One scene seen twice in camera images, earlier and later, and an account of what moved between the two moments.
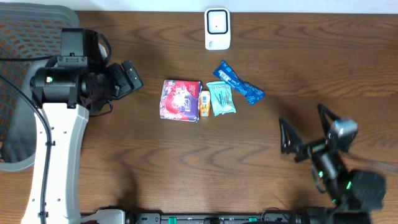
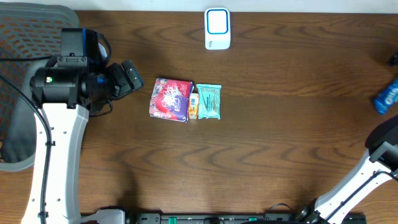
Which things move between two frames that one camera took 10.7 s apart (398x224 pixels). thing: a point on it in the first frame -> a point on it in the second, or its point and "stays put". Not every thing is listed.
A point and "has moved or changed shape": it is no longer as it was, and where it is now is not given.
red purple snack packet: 180,99 has moved or changed shape
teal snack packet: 223,102 -> 209,101
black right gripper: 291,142 -> 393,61
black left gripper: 125,79 stays put
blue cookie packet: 252,94 -> 387,98
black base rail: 166,216 stays put
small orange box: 204,103 -> 193,106
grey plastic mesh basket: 30,35 stays put
